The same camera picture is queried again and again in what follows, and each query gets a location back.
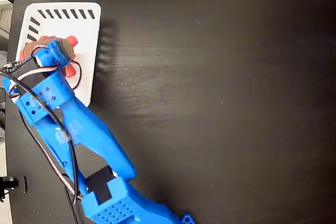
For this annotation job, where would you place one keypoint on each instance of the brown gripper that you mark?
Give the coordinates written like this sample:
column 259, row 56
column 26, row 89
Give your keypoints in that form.
column 69, row 48

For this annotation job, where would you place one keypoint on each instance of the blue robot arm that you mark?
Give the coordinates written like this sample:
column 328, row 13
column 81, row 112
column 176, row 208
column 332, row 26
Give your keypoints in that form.
column 86, row 127

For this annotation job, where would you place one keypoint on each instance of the white slotted plastic basket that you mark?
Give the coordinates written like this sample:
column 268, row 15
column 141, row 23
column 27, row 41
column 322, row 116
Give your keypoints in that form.
column 78, row 27

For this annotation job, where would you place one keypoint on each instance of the black table clamp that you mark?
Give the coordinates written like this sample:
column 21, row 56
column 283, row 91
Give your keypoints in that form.
column 19, row 184

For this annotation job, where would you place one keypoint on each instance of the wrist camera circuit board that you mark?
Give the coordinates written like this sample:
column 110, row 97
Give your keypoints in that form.
column 11, row 66

